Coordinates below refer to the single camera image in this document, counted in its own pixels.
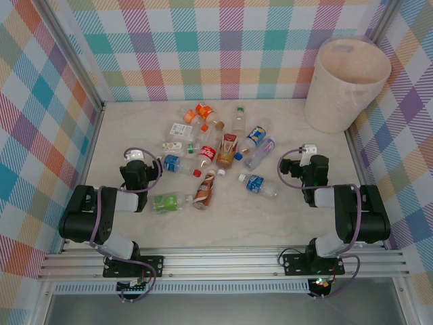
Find clear bottle blue label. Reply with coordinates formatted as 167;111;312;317
163;154;196;175

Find green and white label bottle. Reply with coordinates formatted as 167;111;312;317
161;141;200;156

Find beige plastic bin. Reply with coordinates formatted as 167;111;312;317
303;35;392;134

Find clear bottle white label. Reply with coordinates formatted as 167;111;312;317
167;122;199;142

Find blue Pepsi bottle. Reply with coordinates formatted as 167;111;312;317
234;125;268;162

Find brown coffee bottle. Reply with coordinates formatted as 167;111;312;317
192;169;217;211

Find red cola bottle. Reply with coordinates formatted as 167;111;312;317
192;144;217;179

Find clear bottle orange cap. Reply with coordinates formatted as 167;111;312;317
193;124;210;147

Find clear bottle green cap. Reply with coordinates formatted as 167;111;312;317
231;106;247;133

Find red and gold bottle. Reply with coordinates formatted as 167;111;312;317
215;133;239;177

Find orange label bottle gold cap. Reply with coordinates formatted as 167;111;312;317
195;101;225;131

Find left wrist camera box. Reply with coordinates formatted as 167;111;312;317
124;148;145;162

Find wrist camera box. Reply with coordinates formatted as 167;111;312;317
124;148;145;162
299;144;319;165

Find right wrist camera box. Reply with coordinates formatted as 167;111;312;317
299;144;319;165

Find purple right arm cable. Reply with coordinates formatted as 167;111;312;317
277;148;361;301

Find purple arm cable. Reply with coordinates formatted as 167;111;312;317
89;147;164;303
277;148;361;301

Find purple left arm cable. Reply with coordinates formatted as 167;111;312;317
89;147;164;303

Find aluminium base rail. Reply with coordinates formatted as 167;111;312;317
37;246;411;281

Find aluminium frame post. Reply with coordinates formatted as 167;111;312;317
361;0;405;64
39;0;105;112

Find slotted cable duct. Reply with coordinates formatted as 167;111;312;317
53;282;311;295

